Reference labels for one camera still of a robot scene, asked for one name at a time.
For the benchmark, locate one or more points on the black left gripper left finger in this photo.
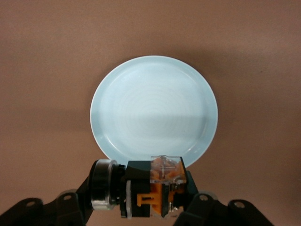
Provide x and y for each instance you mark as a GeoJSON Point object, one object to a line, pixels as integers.
{"type": "Point", "coordinates": [58, 209]}

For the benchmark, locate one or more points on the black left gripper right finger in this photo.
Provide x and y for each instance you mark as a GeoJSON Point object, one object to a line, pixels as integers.
{"type": "Point", "coordinates": [211, 212]}

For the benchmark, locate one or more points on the black and orange push-button switch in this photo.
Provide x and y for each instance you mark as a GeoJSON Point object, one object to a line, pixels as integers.
{"type": "Point", "coordinates": [141, 188]}

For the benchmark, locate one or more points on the light blue round plate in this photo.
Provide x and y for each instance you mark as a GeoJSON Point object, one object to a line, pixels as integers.
{"type": "Point", "coordinates": [152, 106]}

